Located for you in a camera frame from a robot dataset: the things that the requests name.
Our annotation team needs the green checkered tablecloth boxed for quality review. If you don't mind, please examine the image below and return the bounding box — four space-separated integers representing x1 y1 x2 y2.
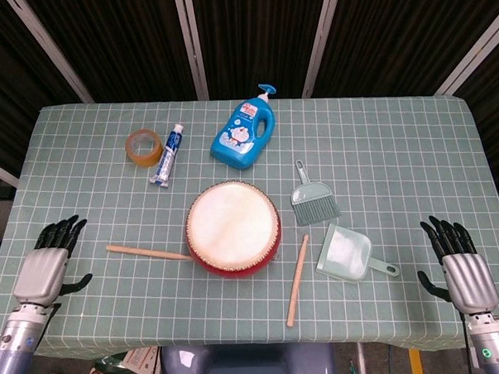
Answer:
0 85 499 370

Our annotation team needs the brown packing tape roll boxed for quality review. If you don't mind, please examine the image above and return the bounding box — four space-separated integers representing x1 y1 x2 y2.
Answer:
123 127 165 168

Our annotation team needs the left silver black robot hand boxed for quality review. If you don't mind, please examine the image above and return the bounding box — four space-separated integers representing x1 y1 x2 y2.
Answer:
8 213 95 309

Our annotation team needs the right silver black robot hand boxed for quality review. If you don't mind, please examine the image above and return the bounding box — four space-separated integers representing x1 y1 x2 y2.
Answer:
414 212 499 317

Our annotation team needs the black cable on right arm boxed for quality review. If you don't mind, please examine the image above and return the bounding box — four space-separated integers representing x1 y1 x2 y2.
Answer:
459 309 474 374

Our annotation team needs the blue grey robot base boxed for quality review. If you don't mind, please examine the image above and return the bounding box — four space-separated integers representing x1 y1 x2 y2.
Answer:
159 338 337 374

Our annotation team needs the blue pump detergent bottle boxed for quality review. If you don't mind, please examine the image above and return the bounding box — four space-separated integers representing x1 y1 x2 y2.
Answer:
206 83 282 172

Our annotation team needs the wooden drumstick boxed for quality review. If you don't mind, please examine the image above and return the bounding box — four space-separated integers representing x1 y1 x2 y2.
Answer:
105 241 194 266
281 233 314 328

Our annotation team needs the small green hand brush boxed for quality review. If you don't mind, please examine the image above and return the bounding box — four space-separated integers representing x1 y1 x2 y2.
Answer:
288 157 342 228

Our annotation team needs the blue white toothpaste tube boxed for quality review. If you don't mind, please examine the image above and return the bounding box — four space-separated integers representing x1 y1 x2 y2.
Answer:
146 122 188 189

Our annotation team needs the small green dustpan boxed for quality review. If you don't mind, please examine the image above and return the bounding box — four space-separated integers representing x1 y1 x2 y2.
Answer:
313 219 401 285

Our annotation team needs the red drum white skin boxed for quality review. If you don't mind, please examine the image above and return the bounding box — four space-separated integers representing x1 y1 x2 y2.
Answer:
182 176 285 281

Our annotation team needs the cardboard box with print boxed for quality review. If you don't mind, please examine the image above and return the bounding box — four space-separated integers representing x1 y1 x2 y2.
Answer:
87 346 161 374

